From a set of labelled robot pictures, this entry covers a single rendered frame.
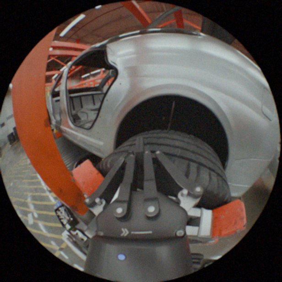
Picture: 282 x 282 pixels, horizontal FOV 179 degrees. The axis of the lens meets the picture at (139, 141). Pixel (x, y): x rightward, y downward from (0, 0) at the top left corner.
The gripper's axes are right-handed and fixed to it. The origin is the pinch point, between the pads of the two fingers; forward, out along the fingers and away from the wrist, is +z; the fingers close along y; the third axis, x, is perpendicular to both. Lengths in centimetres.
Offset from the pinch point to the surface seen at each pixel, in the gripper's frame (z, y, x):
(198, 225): -14.7, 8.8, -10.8
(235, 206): -15.4, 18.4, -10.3
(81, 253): -23.1, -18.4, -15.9
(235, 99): 9.5, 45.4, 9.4
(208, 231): -16.9, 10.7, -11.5
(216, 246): -49, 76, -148
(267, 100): -2, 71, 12
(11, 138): 94, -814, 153
